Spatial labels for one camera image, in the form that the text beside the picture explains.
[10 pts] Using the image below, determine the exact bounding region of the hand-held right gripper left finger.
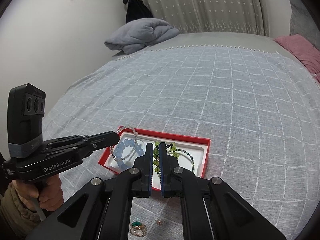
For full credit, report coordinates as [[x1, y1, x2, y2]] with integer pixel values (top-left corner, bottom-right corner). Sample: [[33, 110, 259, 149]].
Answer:
[[25, 142, 154, 240]]

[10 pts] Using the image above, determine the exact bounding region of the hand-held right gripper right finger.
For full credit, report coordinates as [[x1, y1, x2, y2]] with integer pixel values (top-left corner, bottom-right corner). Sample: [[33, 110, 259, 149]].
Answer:
[[159, 142, 287, 240]]

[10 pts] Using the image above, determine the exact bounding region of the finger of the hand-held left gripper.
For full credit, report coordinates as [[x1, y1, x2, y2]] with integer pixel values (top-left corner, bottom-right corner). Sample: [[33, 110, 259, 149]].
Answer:
[[42, 131, 121, 159]]

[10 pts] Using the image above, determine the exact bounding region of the green bead bracelet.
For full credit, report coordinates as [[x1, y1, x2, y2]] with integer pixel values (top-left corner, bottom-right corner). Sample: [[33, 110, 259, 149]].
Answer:
[[152, 141, 181, 178]]

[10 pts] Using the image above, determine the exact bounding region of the clear bead bracelet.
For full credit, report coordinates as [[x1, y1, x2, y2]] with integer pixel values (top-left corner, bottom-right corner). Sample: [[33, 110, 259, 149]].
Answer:
[[109, 125, 139, 162]]

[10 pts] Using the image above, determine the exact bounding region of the red jewelry box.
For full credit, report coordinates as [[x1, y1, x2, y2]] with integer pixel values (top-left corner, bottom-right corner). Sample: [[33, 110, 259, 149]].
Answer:
[[98, 126, 211, 190]]

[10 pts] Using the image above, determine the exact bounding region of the gold ring with green stone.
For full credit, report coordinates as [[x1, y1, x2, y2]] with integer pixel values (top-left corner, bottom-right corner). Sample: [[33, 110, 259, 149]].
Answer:
[[129, 220, 148, 236]]

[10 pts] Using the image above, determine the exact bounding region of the person's left forearm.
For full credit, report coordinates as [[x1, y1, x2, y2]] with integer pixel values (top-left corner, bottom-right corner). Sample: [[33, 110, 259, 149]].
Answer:
[[0, 186, 42, 238]]

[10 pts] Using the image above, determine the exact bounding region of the person's left hand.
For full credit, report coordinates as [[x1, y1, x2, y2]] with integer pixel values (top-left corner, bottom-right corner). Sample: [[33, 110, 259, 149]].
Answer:
[[9, 174, 63, 213]]

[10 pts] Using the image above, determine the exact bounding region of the grey checked bedspread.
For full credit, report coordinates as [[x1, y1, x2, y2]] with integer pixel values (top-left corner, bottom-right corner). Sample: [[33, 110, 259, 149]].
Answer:
[[41, 44, 320, 240]]

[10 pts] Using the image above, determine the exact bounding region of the folded grey blanket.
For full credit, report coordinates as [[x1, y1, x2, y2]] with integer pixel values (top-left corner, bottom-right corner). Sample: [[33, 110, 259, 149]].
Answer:
[[104, 18, 180, 55]]

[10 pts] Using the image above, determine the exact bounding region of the black garment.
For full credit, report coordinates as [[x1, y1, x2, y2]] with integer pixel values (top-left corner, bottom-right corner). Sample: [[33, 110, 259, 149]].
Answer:
[[124, 0, 153, 23]]

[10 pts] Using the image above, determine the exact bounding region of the grey bed sheet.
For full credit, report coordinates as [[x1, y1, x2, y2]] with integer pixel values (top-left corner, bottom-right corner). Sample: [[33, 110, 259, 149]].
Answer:
[[111, 32, 320, 85]]

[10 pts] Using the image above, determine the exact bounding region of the grey star-print curtain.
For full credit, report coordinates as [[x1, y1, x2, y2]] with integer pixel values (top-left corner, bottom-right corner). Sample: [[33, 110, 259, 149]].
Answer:
[[119, 0, 270, 37]]

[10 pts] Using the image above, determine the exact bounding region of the pink pillow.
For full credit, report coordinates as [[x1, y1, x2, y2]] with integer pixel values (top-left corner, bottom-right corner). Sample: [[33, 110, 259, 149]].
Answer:
[[274, 34, 320, 83]]

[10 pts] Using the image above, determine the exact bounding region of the blue bead bracelet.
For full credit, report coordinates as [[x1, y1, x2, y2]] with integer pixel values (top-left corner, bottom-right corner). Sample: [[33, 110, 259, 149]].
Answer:
[[112, 138, 146, 175]]

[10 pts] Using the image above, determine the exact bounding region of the teal seed bead bracelet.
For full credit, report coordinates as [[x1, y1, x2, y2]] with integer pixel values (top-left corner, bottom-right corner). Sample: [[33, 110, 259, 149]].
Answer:
[[175, 149, 196, 173]]

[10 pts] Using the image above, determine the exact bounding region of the grey cable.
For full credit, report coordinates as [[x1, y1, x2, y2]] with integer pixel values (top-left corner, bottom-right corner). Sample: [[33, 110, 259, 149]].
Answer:
[[31, 197, 49, 222]]

